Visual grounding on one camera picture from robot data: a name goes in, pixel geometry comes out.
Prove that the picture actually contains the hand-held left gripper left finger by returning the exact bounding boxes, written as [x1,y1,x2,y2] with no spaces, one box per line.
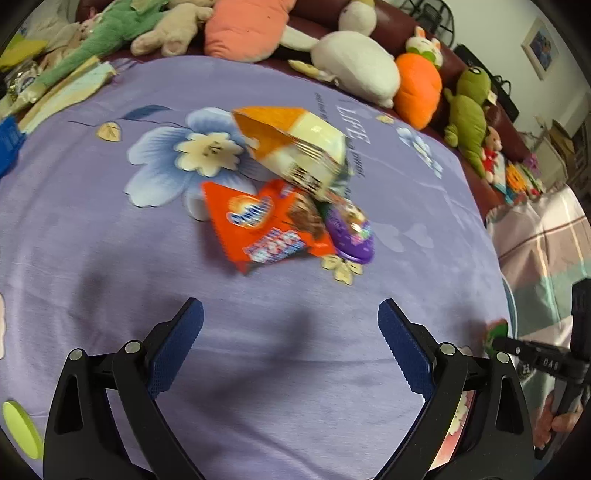
[43,298,204,480]

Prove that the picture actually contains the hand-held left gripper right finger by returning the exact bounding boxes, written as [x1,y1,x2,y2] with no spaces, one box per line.
[374,299,534,480]

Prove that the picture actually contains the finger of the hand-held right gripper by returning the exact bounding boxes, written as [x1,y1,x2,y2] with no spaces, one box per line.
[493,337,532,358]

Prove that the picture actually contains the glossy green plastic object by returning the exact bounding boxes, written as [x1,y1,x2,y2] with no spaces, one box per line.
[482,318,509,358]

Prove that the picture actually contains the purple snack wrapper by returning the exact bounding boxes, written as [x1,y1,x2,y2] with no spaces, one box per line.
[318,189,376,265]

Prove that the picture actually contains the orange chocolate wrapper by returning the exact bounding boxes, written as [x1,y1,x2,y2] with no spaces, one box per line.
[202,179,338,276]

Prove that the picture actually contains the orange and cream snack packet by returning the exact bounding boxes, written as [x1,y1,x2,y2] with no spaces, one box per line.
[232,106,354,201]

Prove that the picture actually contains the person's right hand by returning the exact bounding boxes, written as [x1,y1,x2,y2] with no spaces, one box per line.
[536,394,587,448]

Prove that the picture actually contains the pink plaid cloth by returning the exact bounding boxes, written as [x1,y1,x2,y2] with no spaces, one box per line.
[485,185,591,384]

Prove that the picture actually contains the purple floral blanket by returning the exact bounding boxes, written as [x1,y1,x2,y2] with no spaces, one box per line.
[0,55,513,480]

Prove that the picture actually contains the colourful toy books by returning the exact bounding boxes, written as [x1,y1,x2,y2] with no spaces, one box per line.
[503,157,546,206]

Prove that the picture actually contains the lime green round lid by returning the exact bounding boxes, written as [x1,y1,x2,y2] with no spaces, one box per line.
[2,401,42,460]

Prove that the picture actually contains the small bear plush red outfit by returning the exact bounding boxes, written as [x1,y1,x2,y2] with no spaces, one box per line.
[480,127,504,183]

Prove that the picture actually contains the cardboard boxes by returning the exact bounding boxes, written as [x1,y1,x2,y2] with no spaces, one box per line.
[536,117,583,185]

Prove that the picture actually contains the green frog plush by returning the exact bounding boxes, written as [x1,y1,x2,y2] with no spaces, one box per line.
[443,67,492,181]

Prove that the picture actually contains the black bag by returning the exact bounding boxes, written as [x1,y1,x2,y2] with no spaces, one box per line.
[455,44,520,125]

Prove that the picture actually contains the orange carrot bunny plush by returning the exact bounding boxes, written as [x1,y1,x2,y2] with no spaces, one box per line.
[394,25,443,131]

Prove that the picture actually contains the blue plastic basket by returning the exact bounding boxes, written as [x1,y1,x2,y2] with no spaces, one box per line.
[0,115,27,178]

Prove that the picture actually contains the pale paper bag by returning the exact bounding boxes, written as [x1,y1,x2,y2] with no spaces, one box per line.
[18,58,118,134]

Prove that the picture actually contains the large white plush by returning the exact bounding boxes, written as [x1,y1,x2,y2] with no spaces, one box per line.
[279,25,402,109]

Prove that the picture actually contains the green dinosaur plush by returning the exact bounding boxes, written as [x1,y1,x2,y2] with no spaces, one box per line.
[34,0,169,88]

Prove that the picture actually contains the beige bunny plush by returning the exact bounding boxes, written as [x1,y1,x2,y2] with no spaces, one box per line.
[130,0,215,57]

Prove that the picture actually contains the dark red sofa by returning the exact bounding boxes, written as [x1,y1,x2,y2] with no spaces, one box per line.
[76,0,532,227]

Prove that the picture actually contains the pink carrot plush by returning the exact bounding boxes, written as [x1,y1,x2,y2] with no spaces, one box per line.
[203,0,296,63]

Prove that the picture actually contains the black metal chair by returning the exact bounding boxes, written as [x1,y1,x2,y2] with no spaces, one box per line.
[397,0,458,44]

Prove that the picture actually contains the small white plush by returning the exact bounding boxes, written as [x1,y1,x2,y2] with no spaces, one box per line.
[338,0,376,37]

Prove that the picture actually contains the yellow cloth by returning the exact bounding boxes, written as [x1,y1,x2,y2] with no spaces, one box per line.
[0,39,49,70]

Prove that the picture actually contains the framed wall picture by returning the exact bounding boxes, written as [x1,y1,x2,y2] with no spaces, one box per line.
[522,18,560,81]

